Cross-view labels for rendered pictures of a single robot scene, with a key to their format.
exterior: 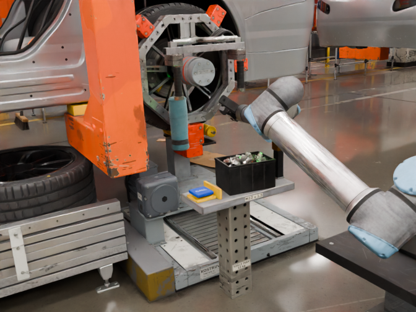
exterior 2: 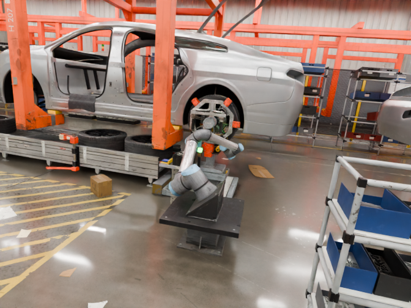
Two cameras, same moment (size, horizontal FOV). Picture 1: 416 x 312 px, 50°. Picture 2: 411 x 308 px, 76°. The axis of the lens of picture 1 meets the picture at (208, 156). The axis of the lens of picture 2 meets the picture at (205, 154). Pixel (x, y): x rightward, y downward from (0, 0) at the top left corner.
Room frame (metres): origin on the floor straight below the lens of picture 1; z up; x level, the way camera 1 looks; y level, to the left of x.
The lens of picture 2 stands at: (-0.17, -2.10, 1.30)
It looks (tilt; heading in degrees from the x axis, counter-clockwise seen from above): 15 degrees down; 42
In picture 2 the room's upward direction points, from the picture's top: 5 degrees clockwise
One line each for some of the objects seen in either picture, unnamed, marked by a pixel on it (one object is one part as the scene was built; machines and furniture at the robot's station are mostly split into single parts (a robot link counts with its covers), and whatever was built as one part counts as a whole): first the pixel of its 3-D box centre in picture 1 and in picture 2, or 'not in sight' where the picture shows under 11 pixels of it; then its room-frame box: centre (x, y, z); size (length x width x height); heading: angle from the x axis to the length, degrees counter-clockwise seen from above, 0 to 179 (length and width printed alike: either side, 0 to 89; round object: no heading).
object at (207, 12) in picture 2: not in sight; (174, 11); (3.65, 2.54, 2.67); 1.77 x 0.10 x 0.12; 120
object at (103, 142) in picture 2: not in sight; (103, 140); (1.60, 1.49, 0.39); 0.66 x 0.66 x 0.24
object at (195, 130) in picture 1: (187, 138); (209, 149); (2.35, 0.11, 0.48); 0.16 x 0.12 x 0.17; 30
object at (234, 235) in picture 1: (234, 244); (177, 185); (1.64, -0.09, 0.21); 0.10 x 0.10 x 0.42; 30
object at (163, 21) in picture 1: (186, 70); (211, 121); (2.32, 0.09, 0.85); 0.54 x 0.07 x 0.54; 120
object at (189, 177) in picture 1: (178, 161); (210, 158); (2.47, 0.17, 0.32); 0.40 x 0.30 x 0.28; 120
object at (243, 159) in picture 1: (244, 170); (183, 159); (1.67, -0.14, 0.51); 0.20 x 0.14 x 0.13; 111
